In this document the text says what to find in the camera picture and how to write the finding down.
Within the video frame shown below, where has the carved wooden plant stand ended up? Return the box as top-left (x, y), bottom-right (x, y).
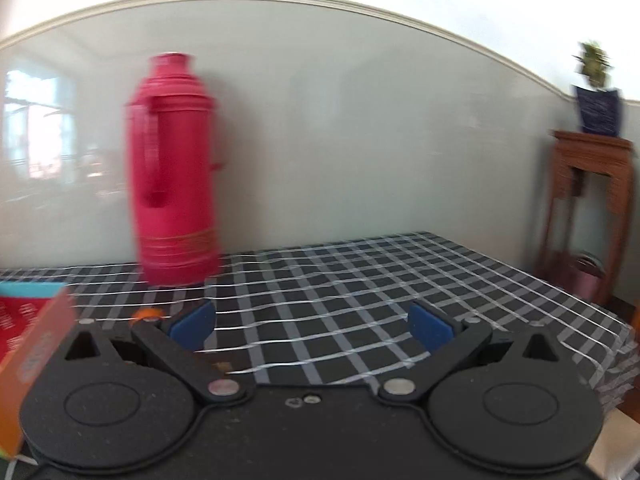
top-left (535, 130), bottom-right (634, 306)

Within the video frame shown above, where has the pink bag under stand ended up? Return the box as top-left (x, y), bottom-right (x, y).
top-left (549, 252), bottom-right (604, 301)

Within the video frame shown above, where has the red cardboard box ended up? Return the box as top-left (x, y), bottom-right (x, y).
top-left (1, 281), bottom-right (76, 460)

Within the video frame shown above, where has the red thermos flask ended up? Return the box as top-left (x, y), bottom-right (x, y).
top-left (126, 53), bottom-right (220, 287)

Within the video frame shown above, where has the orange tangerine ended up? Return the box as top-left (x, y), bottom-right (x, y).
top-left (130, 308), bottom-right (164, 324)

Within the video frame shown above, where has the green plant blue pot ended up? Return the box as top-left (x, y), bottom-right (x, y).
top-left (575, 42), bottom-right (622, 138)

